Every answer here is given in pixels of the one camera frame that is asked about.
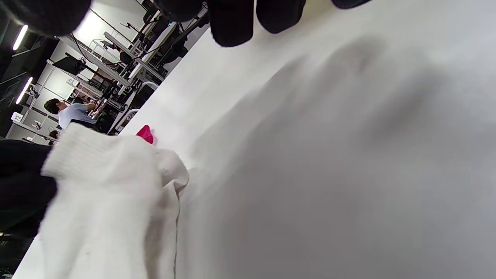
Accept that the person's right hand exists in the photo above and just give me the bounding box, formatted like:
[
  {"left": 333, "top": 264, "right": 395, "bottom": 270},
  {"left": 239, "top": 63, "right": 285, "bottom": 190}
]
[{"left": 0, "top": 0, "right": 372, "bottom": 48}]

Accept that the person's left hand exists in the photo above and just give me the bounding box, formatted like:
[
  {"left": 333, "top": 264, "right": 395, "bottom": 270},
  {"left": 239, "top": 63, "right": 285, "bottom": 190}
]
[{"left": 0, "top": 139, "right": 59, "bottom": 238}]

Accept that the pink sock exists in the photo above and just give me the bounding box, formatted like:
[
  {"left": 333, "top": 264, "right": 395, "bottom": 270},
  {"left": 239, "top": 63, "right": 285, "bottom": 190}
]
[{"left": 136, "top": 125, "right": 155, "bottom": 145}]

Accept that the ceiling light bar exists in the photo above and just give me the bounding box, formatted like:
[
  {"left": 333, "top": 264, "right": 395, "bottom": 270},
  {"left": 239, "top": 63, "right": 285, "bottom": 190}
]
[
  {"left": 13, "top": 24, "right": 29, "bottom": 51},
  {"left": 15, "top": 77, "right": 33, "bottom": 104}
]

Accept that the white rolling cart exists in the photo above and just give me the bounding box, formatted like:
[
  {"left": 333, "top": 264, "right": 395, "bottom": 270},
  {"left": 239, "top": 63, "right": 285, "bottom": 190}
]
[{"left": 108, "top": 81, "right": 159, "bottom": 134}]

